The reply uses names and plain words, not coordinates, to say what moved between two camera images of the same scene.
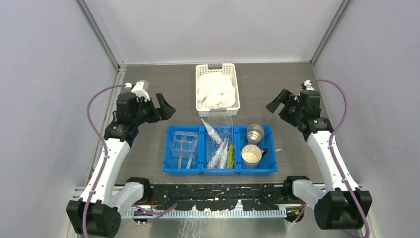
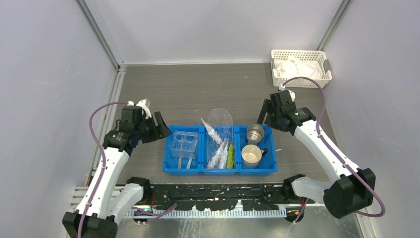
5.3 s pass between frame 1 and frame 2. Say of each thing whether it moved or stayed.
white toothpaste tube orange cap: stayed
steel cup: stayed
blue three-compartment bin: stayed
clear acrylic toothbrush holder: stayed
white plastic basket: moved
